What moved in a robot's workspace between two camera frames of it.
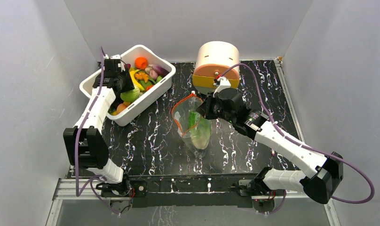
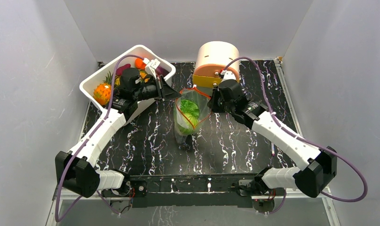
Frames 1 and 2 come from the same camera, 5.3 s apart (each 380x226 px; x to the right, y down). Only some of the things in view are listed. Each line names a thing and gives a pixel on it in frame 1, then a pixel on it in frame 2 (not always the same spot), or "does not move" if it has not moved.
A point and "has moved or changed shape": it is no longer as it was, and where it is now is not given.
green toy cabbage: x=200 y=130 -> x=189 y=115
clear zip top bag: x=193 y=127 has moved or changed shape
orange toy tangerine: x=141 y=63 does not move
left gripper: x=129 y=86 -> x=166 y=92
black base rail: x=212 y=191 does not move
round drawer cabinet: x=213 y=59 does not move
